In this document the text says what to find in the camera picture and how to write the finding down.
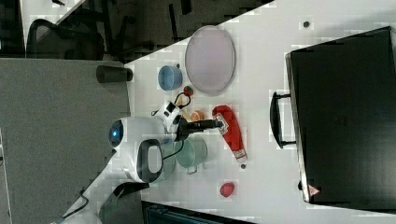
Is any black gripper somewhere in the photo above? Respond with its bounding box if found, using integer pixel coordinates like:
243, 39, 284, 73
176, 118, 223, 142

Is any red plush ketchup bottle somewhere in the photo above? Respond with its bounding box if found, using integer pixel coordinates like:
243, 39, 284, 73
212, 105, 248, 163

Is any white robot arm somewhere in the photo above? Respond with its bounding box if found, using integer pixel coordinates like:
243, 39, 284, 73
51, 116, 223, 224

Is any toy orange half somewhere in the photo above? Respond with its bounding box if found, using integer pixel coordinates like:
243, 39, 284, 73
191, 110, 205, 121

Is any peeled toy banana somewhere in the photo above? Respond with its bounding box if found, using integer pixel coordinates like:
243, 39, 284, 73
181, 109, 191, 120

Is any green metal cup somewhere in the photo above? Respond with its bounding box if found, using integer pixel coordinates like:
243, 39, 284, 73
175, 136, 207, 175

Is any blue bowl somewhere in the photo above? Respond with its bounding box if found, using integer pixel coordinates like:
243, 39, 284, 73
158, 65, 183, 91

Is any lavender oval plate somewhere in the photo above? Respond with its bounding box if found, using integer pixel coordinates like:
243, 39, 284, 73
185, 25, 235, 96

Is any red green toy strawberry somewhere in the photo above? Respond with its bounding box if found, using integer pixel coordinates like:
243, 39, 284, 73
219, 182, 234, 198

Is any silver toaster oven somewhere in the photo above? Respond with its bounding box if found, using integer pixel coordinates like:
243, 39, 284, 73
285, 26, 396, 214

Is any black office chair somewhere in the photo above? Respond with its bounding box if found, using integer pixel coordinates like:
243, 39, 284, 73
25, 19, 105, 61

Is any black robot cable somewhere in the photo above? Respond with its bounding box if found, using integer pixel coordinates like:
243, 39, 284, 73
173, 91, 192, 110

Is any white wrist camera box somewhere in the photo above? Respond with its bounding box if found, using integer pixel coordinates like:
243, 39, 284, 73
154, 101, 181, 133

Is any blue metal frame rail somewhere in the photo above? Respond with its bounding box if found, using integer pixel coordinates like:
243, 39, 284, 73
142, 201, 254, 224

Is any black cylinder post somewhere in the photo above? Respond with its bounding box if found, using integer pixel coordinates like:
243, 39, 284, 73
96, 65, 133, 83

